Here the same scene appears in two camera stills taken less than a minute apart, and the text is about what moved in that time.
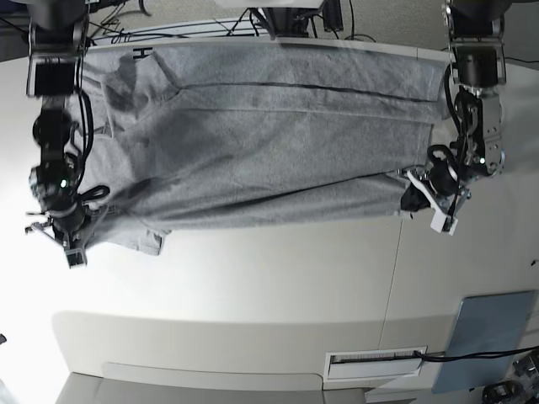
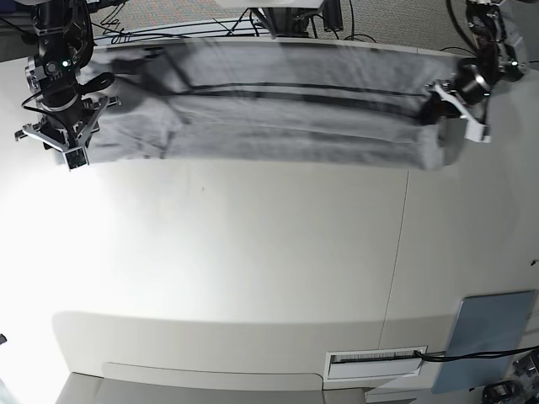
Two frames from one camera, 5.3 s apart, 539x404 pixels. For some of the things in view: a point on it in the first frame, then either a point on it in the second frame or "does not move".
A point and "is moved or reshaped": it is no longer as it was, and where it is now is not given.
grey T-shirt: [181, 136] is moved or reshaped
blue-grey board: [485, 324] does not move
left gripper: [70, 220] -> [70, 123]
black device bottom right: [504, 392] does not move
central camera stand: [294, 22] does not move
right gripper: [442, 183] -> [469, 85]
